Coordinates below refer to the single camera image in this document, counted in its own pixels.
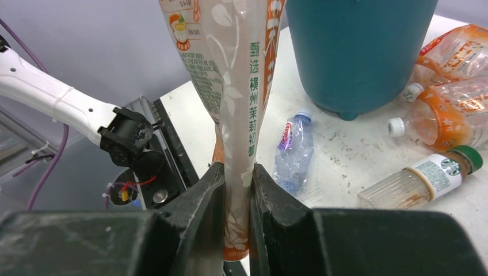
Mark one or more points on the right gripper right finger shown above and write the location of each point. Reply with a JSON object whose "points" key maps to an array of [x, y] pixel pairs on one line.
{"points": [[288, 238]]}

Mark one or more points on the teal plastic bin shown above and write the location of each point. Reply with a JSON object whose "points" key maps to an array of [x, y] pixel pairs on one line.
{"points": [[354, 57]]}

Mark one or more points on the large orange tea bottle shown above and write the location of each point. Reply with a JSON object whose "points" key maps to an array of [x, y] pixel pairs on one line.
{"points": [[445, 116]]}

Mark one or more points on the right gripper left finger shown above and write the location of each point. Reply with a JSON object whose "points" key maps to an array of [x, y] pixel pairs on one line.
{"points": [[185, 237]]}

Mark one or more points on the orange label tea bottle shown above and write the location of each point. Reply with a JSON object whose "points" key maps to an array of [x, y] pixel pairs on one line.
{"points": [[229, 49]]}

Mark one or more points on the starbucks bottle green cap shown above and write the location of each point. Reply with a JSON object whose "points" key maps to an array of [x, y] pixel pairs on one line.
{"points": [[423, 181]]}

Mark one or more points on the orange tea bottle behind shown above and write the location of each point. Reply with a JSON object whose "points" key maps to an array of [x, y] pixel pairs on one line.
{"points": [[457, 55]]}

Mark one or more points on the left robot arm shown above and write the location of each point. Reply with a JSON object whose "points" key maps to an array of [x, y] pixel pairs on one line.
{"points": [[24, 83]]}

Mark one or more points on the small clear water bottle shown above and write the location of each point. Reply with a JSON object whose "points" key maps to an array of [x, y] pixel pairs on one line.
{"points": [[294, 152]]}

